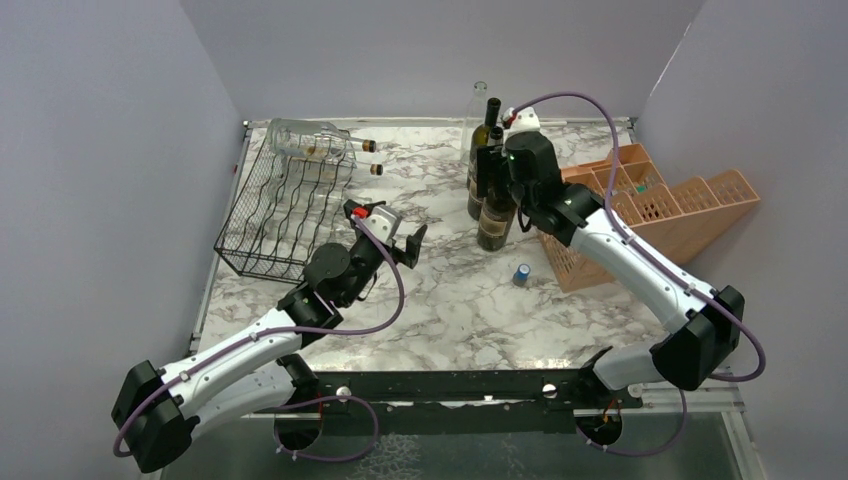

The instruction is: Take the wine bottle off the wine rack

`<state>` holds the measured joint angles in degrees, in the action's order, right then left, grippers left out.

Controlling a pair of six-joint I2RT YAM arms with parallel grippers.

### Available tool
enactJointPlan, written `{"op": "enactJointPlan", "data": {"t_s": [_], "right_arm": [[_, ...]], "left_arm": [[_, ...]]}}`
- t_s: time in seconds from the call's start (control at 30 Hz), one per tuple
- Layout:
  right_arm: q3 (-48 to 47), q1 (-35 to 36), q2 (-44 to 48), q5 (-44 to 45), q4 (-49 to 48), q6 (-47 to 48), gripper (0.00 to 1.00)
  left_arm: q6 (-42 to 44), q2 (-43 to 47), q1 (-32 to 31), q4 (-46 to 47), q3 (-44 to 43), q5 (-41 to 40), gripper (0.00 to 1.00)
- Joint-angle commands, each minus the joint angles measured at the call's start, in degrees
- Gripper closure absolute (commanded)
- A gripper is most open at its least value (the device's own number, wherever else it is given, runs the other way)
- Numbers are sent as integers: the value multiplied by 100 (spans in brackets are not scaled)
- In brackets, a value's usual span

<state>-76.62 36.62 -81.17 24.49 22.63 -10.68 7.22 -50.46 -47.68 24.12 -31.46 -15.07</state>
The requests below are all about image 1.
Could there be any wine bottle silver foil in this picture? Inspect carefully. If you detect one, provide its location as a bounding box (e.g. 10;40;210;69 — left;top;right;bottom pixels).
476;186;517;252
466;127;506;222

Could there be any dark green wine bottle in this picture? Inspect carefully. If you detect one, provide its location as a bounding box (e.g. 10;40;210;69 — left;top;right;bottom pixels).
466;97;501;189

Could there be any clear glass bottle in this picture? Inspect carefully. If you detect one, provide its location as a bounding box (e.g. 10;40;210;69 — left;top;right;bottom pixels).
459;81;488;166

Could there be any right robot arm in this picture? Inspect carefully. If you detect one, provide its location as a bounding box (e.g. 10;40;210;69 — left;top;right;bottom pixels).
476;131;745;407

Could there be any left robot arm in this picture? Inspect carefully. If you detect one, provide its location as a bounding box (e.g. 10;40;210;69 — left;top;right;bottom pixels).
111;200;428;473

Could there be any bottle with brown cap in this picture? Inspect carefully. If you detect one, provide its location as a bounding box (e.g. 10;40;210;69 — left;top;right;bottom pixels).
350;138;378;153

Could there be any clear bottle in rack top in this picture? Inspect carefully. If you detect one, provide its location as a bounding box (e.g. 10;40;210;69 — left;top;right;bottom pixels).
267;118;352;160

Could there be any blue small cylinder can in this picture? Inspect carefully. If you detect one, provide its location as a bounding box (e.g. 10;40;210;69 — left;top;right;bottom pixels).
512;263;531;287

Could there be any pink plastic organizer basket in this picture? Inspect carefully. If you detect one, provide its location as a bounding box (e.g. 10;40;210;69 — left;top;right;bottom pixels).
561;144;760;264

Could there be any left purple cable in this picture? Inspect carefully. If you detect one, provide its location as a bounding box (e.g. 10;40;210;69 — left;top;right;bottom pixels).
112;215;407;460

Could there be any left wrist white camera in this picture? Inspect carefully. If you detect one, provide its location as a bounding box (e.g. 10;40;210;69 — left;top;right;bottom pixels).
361;205;402;247

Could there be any wrist white camera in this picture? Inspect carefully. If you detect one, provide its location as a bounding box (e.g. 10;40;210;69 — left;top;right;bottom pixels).
501;107;541;139
361;205;402;247

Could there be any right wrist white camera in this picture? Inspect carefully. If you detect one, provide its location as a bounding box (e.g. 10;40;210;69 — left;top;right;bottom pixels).
501;107;541;139

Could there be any black wire wine rack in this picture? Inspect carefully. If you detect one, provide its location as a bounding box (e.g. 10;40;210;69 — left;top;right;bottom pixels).
214;127;357;283

